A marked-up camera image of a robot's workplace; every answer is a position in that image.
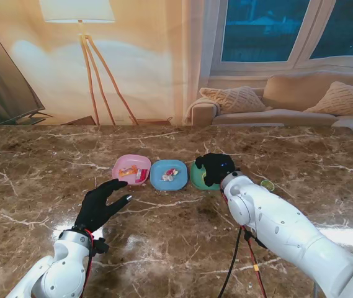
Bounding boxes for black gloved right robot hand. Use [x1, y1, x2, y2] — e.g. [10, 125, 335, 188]
[195, 153, 236, 187]

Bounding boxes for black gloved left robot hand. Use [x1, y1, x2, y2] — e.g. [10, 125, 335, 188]
[74, 178, 133, 233]

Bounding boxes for orange candy packet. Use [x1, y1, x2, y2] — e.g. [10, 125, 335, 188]
[118, 166, 138, 178]

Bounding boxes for clear small candy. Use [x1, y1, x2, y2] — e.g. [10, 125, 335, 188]
[161, 167, 179, 183]

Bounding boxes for green square plastic dish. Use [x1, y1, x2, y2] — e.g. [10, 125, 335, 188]
[189, 159, 223, 191]

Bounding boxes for blue square plastic dish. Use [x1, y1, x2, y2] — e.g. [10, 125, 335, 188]
[150, 159, 189, 191]

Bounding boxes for pink square plastic dish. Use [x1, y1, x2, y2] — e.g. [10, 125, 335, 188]
[112, 154, 151, 187]

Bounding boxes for cream throw blanket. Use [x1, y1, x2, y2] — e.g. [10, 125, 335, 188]
[185, 96, 222, 122]

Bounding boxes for cream knitted cushion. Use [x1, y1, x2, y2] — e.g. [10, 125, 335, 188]
[305, 81, 353, 116]
[199, 86, 272, 114]

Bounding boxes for beige sofa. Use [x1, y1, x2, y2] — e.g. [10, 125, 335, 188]
[187, 71, 353, 143]

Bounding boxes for white framed window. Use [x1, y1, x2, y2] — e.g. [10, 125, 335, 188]
[210, 0, 353, 75]

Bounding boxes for wooden tripod floor lamp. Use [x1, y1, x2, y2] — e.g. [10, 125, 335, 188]
[39, 0, 140, 127]

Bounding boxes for red black left arm cables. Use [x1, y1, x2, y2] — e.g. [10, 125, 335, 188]
[81, 228, 111, 298]

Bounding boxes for red black arm cables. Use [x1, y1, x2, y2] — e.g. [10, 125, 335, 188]
[216, 189, 270, 298]
[81, 228, 111, 298]

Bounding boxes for red black right arm cables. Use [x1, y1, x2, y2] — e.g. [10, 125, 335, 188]
[216, 189, 270, 298]

